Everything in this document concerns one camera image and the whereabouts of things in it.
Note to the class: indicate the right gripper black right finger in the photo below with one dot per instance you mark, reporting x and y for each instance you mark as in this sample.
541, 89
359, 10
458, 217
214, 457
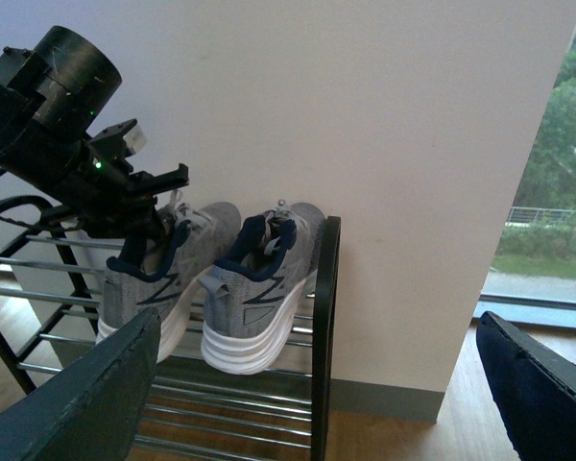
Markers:
533, 387

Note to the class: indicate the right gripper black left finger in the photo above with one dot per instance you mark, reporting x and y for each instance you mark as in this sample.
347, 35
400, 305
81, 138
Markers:
90, 410

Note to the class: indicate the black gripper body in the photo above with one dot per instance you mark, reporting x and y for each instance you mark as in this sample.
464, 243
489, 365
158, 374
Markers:
96, 198

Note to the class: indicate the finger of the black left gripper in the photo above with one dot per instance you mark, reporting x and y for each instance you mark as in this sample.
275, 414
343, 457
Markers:
144, 183

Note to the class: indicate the grey knit sneaker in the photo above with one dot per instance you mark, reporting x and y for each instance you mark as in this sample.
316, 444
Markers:
165, 275
254, 289

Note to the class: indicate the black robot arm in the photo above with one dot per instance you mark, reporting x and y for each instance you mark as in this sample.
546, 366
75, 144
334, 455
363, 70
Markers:
49, 95

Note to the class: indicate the black metal shoe rack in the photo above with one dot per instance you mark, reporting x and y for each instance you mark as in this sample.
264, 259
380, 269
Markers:
192, 409

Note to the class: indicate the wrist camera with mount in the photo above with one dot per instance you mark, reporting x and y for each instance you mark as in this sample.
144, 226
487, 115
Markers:
119, 142

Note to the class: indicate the dark window frame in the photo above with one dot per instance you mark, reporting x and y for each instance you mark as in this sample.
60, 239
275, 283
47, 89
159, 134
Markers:
532, 278

